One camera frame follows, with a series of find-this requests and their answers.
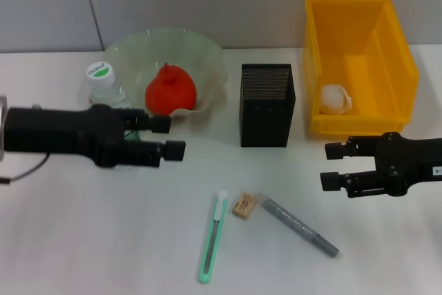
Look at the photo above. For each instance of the green label water bottle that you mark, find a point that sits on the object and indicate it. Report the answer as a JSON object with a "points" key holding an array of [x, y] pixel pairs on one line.
{"points": [[100, 74]]}

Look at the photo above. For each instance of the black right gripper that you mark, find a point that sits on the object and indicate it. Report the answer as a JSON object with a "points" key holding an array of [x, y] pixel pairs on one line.
{"points": [[414, 162]]}

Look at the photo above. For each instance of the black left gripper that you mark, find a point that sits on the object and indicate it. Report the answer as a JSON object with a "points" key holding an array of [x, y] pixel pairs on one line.
{"points": [[52, 131]]}

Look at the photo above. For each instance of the beige eraser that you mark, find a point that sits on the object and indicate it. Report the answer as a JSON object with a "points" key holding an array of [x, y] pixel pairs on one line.
{"points": [[244, 207]]}

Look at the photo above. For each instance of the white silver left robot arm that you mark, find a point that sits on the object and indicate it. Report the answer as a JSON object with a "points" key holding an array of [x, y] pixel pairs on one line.
{"points": [[2, 129]]}

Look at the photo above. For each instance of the green utility knife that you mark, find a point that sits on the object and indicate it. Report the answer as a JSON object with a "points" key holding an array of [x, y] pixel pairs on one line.
{"points": [[210, 246]]}

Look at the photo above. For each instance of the yellow plastic bin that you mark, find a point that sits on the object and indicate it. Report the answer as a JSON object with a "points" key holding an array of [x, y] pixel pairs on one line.
{"points": [[345, 67]]}

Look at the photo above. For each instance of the translucent green fruit plate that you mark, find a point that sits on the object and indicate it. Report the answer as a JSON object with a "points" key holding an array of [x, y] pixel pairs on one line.
{"points": [[193, 49]]}

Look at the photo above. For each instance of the black mesh pen holder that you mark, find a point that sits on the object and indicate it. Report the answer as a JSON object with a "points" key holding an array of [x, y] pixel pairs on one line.
{"points": [[266, 125]]}

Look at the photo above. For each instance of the grey glitter marker pen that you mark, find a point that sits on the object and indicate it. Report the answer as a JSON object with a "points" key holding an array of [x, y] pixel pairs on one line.
{"points": [[297, 227]]}

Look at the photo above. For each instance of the white paper ball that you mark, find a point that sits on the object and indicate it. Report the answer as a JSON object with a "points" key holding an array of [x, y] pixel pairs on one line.
{"points": [[335, 99]]}

